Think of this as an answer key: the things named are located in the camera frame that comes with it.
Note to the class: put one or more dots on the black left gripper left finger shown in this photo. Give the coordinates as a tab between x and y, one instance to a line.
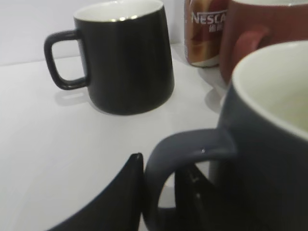
117	208

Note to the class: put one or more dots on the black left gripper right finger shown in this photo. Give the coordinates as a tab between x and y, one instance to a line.
196	200

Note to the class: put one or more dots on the dark grey ceramic mug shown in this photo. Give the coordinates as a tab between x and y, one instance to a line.
256	158

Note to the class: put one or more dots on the black ceramic mug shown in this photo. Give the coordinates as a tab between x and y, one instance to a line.
126	55

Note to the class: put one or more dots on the red-brown ceramic mug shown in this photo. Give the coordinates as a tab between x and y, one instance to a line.
254	24

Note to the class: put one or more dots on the brown Nescafe coffee bottle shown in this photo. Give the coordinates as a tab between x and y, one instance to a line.
204	23

